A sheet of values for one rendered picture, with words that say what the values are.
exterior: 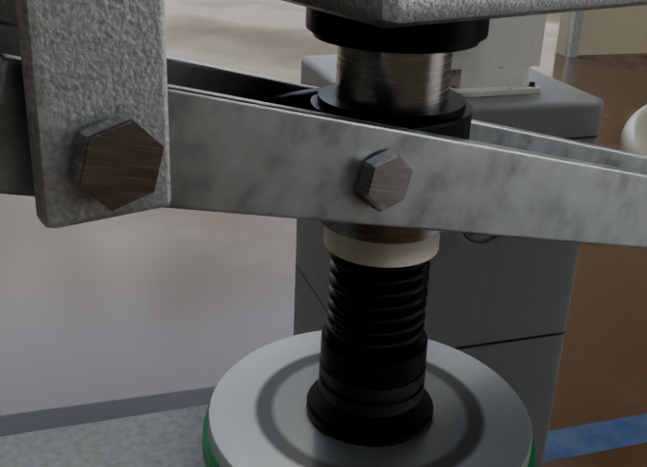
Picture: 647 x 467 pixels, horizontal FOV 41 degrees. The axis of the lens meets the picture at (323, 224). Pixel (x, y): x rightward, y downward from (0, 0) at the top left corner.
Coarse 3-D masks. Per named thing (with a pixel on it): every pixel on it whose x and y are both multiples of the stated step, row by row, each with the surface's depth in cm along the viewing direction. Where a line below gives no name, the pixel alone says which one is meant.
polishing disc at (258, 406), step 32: (256, 352) 63; (288, 352) 63; (320, 352) 63; (448, 352) 64; (224, 384) 59; (256, 384) 59; (288, 384) 59; (448, 384) 60; (480, 384) 60; (224, 416) 55; (256, 416) 56; (288, 416) 56; (448, 416) 56; (480, 416) 57; (512, 416) 57; (224, 448) 52; (256, 448) 53; (288, 448) 53; (320, 448) 53; (352, 448) 53; (416, 448) 53; (448, 448) 53; (480, 448) 53; (512, 448) 54
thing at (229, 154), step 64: (0, 64) 30; (192, 64) 46; (0, 128) 31; (128, 128) 30; (192, 128) 35; (256, 128) 37; (320, 128) 39; (384, 128) 41; (512, 128) 63; (0, 192) 31; (128, 192) 30; (192, 192) 36; (256, 192) 38; (320, 192) 40; (384, 192) 41; (448, 192) 45; (512, 192) 48; (576, 192) 52; (640, 192) 56
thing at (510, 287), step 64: (320, 64) 153; (576, 128) 137; (320, 256) 158; (448, 256) 139; (512, 256) 143; (576, 256) 147; (320, 320) 161; (448, 320) 144; (512, 320) 148; (512, 384) 154
